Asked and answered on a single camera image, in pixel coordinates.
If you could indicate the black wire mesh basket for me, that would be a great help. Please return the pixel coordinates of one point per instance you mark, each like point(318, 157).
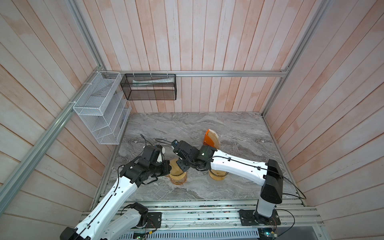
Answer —
point(148, 93)

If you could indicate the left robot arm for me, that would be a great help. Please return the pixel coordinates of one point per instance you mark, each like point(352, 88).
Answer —
point(99, 224)

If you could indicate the perforated cable duct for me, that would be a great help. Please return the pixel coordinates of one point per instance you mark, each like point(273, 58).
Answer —
point(209, 234)

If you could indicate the paper in black basket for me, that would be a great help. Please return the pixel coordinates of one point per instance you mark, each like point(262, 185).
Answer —
point(167, 82)

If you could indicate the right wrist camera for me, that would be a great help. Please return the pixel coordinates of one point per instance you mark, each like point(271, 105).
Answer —
point(175, 145)

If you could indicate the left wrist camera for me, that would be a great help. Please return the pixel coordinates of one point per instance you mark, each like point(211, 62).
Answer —
point(161, 150)

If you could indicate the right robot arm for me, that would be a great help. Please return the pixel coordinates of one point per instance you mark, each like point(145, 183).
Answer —
point(267, 175)

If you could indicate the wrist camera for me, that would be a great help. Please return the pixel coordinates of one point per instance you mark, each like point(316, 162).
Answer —
point(161, 150)
point(175, 145)

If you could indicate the white wire mesh shelf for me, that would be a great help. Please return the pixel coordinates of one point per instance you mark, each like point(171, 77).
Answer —
point(103, 108)

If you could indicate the aluminium rail base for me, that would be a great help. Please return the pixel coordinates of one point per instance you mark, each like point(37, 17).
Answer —
point(298, 222)

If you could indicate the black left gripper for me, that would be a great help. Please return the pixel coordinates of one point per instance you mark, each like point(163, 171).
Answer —
point(167, 167)

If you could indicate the orange glass pitcher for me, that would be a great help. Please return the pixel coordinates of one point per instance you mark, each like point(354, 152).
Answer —
point(180, 182)

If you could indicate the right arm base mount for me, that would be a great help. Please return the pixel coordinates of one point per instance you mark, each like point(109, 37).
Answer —
point(252, 218)

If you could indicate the wooden ring dripper stand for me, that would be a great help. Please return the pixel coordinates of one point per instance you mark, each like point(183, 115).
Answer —
point(218, 175)

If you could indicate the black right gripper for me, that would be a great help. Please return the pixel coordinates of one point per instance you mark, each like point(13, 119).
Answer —
point(181, 165)

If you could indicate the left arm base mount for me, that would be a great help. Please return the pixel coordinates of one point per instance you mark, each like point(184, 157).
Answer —
point(147, 218)

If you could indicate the brown paper filter stack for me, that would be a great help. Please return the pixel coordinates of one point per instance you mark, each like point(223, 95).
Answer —
point(215, 142)

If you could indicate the orange coffee filter box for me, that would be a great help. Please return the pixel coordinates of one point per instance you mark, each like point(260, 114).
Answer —
point(209, 138)

